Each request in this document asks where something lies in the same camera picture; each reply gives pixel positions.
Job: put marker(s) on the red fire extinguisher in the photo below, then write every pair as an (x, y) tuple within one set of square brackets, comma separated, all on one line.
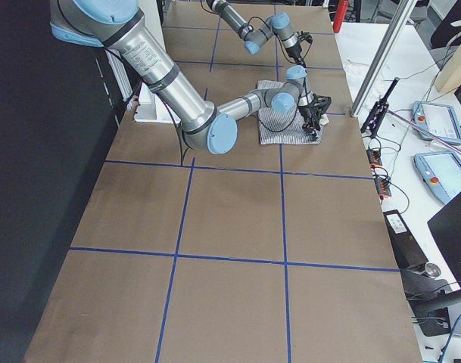
[(340, 15)]

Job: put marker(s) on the black monitor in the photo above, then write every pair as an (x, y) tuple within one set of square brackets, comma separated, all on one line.
[(445, 227)]

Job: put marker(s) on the lower blue teach pendant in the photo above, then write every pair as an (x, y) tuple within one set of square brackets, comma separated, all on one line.
[(441, 172)]

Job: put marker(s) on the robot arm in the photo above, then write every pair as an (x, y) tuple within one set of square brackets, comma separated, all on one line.
[(256, 26), (120, 25)]

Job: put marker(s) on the upper blue teach pendant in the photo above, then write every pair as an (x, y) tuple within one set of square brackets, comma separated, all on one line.
[(439, 120)]

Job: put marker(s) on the blue teach pendant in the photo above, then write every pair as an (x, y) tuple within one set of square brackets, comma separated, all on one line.
[(439, 120), (441, 172)]

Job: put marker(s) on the orange black connector hub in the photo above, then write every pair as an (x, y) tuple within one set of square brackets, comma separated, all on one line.
[(374, 157), (382, 185)]

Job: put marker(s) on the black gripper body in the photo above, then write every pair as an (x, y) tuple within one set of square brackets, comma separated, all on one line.
[(296, 57), (306, 113)]

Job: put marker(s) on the black box with white label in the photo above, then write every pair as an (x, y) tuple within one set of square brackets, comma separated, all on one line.
[(407, 251)]

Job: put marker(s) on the grey aluminium frame post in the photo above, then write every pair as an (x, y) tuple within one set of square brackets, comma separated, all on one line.
[(390, 37)]

